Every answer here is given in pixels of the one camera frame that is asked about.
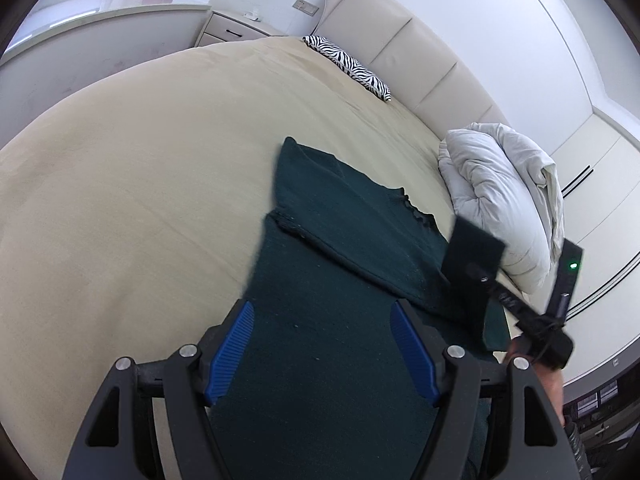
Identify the white wardrobe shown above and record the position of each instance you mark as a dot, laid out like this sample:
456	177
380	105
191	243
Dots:
599	174

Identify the white folded duvet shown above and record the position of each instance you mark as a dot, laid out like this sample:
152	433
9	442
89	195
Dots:
506	184

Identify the white nightstand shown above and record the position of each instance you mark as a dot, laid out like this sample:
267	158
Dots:
227	26

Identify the zebra print pillow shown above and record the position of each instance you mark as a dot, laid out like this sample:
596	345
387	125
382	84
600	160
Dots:
349	65

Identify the white low ledge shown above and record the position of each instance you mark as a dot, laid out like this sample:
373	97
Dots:
63	48

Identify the right forearm dark sleeve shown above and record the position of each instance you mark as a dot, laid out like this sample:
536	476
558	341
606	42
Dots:
578	448

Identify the beige bed with sheet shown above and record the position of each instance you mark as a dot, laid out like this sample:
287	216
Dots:
133	211

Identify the wall switch plate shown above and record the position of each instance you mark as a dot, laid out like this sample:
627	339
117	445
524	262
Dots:
305	7

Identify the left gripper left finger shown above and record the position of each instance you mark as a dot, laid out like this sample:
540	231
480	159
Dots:
222	349

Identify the dark green knit sweater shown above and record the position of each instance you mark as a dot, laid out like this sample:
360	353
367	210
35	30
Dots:
322	391

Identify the right hand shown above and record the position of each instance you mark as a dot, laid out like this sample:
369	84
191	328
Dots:
551	380

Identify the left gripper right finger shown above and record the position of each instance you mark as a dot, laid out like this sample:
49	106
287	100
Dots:
421	348

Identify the cream upholstered headboard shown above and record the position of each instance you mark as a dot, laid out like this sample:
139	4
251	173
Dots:
422	72

